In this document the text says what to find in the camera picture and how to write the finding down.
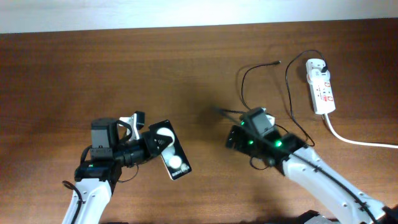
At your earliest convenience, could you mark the black smartphone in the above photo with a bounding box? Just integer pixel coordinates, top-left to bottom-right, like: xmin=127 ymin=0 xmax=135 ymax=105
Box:
xmin=149 ymin=120 xmax=192 ymax=180

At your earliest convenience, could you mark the black charger cable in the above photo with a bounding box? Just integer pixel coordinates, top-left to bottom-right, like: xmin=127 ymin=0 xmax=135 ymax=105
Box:
xmin=241 ymin=49 xmax=329 ymax=147

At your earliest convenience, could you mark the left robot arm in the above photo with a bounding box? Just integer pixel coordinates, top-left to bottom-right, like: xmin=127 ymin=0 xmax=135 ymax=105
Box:
xmin=62 ymin=118 xmax=174 ymax=223

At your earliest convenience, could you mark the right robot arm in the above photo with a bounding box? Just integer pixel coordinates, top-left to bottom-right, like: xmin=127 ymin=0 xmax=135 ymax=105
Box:
xmin=220 ymin=108 xmax=397 ymax=223

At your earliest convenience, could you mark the white USB charger plug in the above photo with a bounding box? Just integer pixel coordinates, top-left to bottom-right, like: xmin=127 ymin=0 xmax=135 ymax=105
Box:
xmin=307 ymin=69 xmax=330 ymax=85

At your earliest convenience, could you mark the white power strip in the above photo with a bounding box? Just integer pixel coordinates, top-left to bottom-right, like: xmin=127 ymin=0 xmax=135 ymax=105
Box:
xmin=305 ymin=58 xmax=336 ymax=115

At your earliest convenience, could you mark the white power strip cord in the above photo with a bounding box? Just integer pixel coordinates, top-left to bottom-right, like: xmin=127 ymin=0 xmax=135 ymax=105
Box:
xmin=322 ymin=113 xmax=398 ymax=149

